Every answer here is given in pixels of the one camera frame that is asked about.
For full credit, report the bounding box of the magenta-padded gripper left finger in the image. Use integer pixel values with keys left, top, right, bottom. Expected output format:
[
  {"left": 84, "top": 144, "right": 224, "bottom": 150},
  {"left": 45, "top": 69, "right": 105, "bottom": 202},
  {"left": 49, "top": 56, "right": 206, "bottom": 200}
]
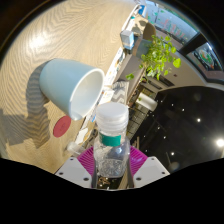
[{"left": 54, "top": 146, "right": 99, "bottom": 189}]

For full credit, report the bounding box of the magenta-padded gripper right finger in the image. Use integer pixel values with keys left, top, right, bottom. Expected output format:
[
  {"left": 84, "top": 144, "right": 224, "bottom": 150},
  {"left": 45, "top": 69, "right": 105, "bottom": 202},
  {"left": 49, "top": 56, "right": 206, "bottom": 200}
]
[{"left": 126, "top": 145, "right": 171, "bottom": 189}]

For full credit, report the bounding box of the clear plastic bottle white cap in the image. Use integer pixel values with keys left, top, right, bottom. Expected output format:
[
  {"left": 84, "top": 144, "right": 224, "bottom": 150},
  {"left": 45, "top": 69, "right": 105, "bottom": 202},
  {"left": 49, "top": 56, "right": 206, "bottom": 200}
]
[{"left": 93, "top": 101, "right": 132, "bottom": 179}]

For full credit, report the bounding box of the flat round red coaster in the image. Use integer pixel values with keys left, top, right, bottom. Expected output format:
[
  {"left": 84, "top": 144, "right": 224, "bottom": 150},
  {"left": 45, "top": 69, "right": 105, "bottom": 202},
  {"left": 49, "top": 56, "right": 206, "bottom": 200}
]
[{"left": 52, "top": 115, "right": 72, "bottom": 138}]

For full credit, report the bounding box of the white round column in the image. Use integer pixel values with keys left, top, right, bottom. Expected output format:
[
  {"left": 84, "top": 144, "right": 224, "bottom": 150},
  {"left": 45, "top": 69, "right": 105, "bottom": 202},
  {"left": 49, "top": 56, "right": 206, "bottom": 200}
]
[{"left": 134, "top": 92, "right": 158, "bottom": 112}]

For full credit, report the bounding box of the group of ceiling lights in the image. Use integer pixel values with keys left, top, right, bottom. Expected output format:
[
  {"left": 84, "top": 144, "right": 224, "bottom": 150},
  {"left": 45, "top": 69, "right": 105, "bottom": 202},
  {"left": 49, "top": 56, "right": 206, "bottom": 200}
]
[{"left": 146, "top": 99, "right": 224, "bottom": 158}]

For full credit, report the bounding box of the grey curved sofa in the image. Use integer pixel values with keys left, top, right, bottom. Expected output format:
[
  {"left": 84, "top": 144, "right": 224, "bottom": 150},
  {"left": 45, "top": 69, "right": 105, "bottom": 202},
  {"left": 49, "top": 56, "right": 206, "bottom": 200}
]
[{"left": 114, "top": 53, "right": 151, "bottom": 111}]

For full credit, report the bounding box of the green potted plant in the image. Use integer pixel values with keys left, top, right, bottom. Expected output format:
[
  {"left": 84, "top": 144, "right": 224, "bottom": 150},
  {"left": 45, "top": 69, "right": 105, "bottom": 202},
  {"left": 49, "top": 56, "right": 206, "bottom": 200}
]
[{"left": 125, "top": 34, "right": 183, "bottom": 81}]

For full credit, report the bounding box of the blue tissue pack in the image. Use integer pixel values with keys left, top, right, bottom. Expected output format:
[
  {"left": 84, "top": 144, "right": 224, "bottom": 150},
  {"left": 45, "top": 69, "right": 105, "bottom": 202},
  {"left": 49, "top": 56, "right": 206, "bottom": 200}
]
[{"left": 119, "top": 29, "right": 135, "bottom": 51}]

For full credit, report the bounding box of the white mug green handle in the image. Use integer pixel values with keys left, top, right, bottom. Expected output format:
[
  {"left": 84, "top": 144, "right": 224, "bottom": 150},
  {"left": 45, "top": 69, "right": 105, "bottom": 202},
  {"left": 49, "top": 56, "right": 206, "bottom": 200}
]
[{"left": 38, "top": 58, "right": 106, "bottom": 122}]

